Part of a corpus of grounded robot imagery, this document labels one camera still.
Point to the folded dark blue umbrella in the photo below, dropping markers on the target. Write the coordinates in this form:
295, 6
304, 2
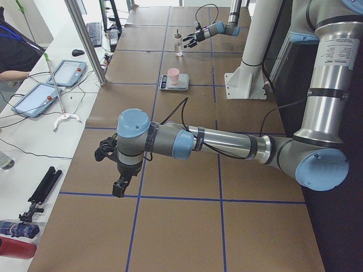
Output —
19, 229

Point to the near teach pendant tablet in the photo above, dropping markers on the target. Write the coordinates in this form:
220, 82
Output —
36, 100

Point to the black folded tripod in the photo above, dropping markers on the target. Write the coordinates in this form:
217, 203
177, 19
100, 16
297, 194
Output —
40, 194

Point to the black keyboard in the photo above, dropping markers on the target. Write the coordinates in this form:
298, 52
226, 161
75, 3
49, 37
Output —
94, 30

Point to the reacher grabber stick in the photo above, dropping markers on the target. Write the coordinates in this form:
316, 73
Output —
64, 116

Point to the pink plastic cup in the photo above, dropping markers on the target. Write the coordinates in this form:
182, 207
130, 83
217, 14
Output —
173, 75

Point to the far teach pendant tablet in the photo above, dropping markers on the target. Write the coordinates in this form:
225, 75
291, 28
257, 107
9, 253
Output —
69, 72

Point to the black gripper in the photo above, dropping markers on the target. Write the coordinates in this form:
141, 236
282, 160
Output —
129, 169
199, 34

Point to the teach pendant tablet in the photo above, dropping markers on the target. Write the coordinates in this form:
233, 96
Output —
36, 100
69, 72

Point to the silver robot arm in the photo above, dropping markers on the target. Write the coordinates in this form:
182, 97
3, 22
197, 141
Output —
229, 29
312, 156

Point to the person forearm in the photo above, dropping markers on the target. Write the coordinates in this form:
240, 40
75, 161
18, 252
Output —
13, 76

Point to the clear glass sauce bottle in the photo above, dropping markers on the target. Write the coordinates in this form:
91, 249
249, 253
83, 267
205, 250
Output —
178, 44

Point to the black computer mouse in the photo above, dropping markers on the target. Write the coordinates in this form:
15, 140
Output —
77, 52

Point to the aluminium frame post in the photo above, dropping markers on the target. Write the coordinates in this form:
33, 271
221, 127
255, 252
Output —
80, 26

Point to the red metal bottle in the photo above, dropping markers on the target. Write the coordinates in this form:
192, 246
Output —
17, 249

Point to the white pillar with base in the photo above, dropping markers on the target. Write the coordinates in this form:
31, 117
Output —
247, 81

